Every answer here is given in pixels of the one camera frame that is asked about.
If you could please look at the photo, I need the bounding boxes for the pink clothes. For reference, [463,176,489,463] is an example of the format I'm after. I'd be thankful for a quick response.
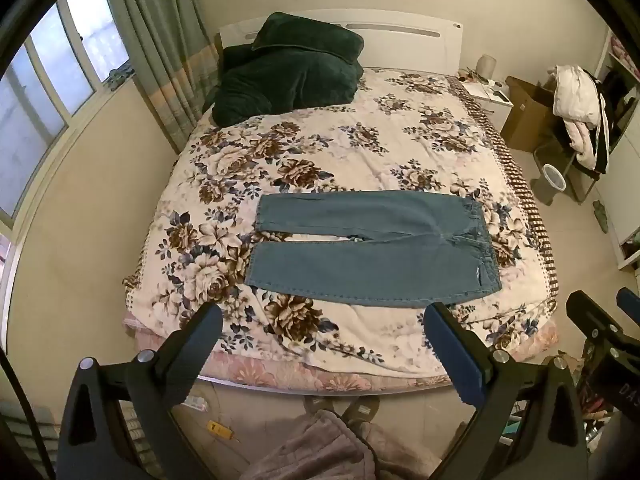
[565,120,601,170]

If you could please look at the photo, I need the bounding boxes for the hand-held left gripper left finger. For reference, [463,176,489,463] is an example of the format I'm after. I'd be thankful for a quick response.
[57,302,223,480]

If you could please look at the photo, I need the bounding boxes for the white radiator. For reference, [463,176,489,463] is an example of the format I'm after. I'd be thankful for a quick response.
[0,399,151,480]

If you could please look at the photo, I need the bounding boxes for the green curtain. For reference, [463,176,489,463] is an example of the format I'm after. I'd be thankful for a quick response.
[102,0,221,155]

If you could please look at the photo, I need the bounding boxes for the dark green blanket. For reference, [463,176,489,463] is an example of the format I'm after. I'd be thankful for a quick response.
[202,44,365,127]

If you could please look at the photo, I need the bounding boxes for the dark green pillow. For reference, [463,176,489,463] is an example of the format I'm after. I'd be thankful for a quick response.
[251,12,365,67]

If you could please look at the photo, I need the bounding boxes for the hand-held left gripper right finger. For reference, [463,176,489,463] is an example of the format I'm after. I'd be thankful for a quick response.
[422,301,591,480]

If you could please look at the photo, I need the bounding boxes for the window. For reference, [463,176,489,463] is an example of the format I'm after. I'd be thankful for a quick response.
[0,0,135,261]

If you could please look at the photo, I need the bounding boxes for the white wardrobe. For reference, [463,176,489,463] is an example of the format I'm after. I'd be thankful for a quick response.
[595,25,640,273]

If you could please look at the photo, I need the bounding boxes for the white headboard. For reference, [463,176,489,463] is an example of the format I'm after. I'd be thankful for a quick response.
[218,8,463,75]

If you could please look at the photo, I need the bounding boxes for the yellow tag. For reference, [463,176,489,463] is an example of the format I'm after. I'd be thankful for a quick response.
[206,422,237,442]

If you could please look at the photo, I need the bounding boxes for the white nightstand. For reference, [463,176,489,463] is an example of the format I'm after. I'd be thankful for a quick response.
[462,80,515,135]

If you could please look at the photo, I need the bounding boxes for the pink floral bed sheet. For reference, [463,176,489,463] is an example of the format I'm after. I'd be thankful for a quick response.
[122,310,560,395]

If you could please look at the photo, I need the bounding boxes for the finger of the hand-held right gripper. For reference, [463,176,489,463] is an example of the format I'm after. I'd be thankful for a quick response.
[566,290,633,348]
[616,287,640,318]

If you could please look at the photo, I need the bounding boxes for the floral printed blanket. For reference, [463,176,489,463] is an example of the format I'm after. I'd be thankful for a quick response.
[122,67,558,376]

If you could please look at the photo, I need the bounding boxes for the green slippers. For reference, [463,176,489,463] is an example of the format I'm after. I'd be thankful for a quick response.
[592,200,612,234]

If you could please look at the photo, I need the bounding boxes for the grey trash bin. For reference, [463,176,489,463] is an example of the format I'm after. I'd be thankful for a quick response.
[530,164,568,207]

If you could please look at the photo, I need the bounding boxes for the white jacket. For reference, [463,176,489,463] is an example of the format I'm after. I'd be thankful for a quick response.
[552,65,602,126]

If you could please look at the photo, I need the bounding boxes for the cardboard box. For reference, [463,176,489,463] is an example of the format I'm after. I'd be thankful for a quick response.
[500,76,562,153]

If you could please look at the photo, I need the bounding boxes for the blue denim pants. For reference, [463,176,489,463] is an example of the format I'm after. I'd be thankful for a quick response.
[245,191,502,309]

